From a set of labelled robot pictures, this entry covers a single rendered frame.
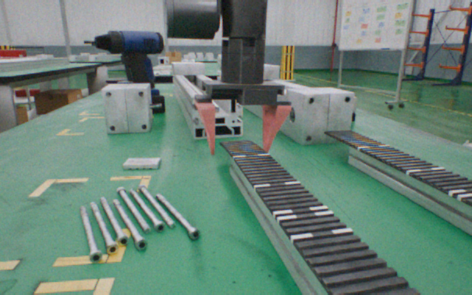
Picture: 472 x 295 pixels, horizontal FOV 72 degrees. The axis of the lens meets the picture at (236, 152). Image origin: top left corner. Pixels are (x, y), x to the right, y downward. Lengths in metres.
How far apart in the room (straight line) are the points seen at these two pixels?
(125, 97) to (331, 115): 0.41
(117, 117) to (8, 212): 0.36
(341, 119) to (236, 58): 0.29
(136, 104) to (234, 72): 0.34
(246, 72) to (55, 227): 0.27
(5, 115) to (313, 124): 2.62
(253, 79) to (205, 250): 0.22
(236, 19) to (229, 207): 0.22
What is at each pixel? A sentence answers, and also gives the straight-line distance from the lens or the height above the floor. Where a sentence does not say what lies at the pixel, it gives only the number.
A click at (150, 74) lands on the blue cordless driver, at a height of 0.89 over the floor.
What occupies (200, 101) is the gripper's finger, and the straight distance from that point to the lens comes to 0.43.
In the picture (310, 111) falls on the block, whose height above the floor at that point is 0.84.
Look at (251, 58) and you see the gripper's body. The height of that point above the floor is 0.94.
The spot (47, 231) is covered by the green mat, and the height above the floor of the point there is 0.78.
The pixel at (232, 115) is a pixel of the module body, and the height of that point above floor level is 0.83.
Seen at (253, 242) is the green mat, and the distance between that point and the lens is 0.31.
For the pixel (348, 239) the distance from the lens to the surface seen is 0.27.
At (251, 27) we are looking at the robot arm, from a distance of 0.42.
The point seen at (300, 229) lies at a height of 0.81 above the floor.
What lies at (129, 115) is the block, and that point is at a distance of 0.73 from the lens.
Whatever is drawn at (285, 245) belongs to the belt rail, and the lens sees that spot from 0.28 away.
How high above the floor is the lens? 0.95
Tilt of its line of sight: 17 degrees down
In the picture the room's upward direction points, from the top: straight up
